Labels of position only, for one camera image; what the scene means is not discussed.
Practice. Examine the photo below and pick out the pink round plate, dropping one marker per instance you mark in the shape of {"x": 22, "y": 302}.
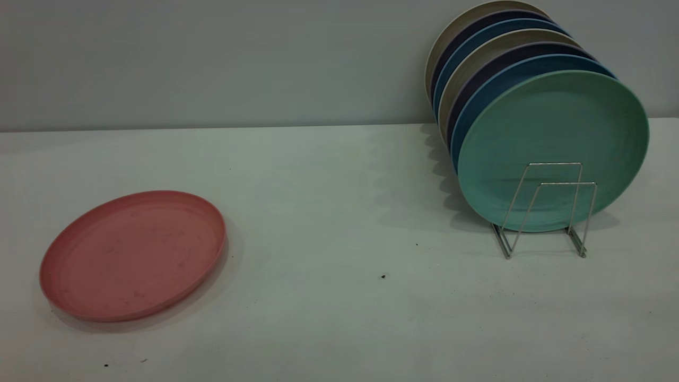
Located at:
{"x": 132, "y": 254}

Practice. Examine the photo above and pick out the green round plate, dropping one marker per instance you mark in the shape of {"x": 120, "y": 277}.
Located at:
{"x": 551, "y": 132}

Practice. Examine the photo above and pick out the beige round plate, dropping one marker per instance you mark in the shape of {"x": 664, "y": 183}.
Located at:
{"x": 525, "y": 37}
{"x": 493, "y": 6}

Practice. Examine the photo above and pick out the dark purple round plate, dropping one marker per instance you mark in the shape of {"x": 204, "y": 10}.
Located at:
{"x": 536, "y": 49}
{"x": 504, "y": 15}

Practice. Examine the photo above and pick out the blue round plate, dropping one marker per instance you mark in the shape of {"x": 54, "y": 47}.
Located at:
{"x": 514, "y": 25}
{"x": 546, "y": 62}

